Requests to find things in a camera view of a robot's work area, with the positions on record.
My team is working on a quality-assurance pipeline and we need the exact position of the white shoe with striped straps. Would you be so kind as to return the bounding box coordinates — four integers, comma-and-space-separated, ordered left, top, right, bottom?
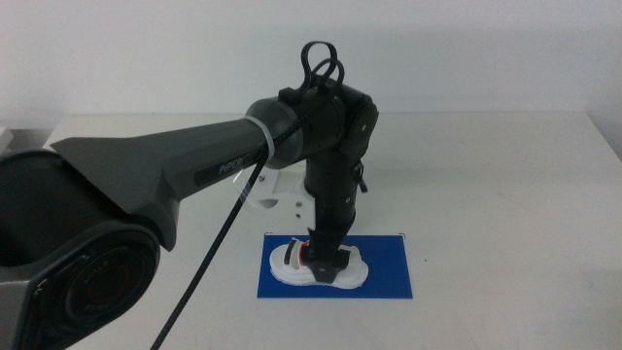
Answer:
268, 236, 370, 292

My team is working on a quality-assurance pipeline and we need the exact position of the blue rectangular mat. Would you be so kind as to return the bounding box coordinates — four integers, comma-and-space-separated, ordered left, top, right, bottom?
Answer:
256, 234, 414, 299

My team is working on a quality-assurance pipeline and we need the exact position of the white zip tie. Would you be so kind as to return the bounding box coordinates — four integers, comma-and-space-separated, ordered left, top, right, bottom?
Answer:
231, 115, 277, 207

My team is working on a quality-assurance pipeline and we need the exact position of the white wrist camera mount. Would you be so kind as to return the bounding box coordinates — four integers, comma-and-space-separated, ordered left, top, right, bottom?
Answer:
241, 166, 318, 221

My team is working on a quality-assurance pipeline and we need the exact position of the black looped cable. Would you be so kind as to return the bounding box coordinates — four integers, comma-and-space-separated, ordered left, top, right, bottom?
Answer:
299, 40, 347, 94

